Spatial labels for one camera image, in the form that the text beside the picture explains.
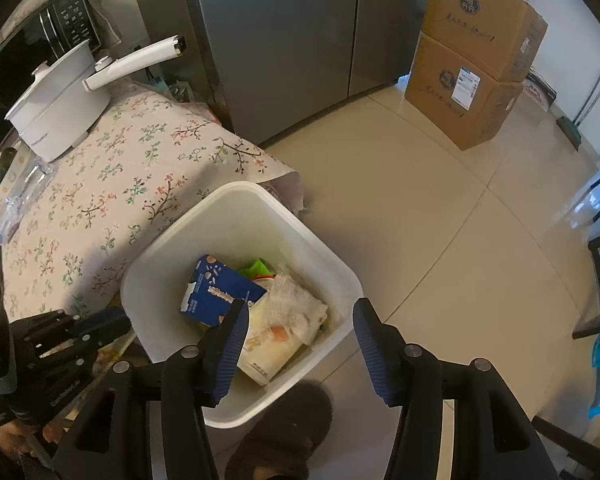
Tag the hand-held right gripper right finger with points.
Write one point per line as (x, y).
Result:
(370, 355)

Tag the grey refrigerator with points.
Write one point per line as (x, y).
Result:
(280, 35)

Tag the white paper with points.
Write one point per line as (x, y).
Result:
(295, 305)

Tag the black microwave oven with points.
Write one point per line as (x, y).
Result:
(65, 15)

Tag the flat printed box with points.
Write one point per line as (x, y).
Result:
(540, 92)

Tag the plain brown cardboard box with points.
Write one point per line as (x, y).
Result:
(470, 15)

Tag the black metal bar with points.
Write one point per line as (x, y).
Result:
(565, 437)

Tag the broom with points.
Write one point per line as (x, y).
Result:
(570, 130)

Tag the white plastic bin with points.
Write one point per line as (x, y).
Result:
(220, 230)

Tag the floral tablecloth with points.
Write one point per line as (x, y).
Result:
(130, 160)

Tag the blue carton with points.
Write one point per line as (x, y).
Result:
(215, 285)

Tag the brown slipper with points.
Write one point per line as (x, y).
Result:
(280, 425)

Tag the clear plastic bottle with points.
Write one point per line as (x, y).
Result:
(20, 200)

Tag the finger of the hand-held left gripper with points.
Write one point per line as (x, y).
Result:
(45, 325)
(105, 325)

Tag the person's left hand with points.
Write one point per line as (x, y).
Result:
(10, 435)

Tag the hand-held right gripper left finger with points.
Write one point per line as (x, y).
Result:
(232, 355)

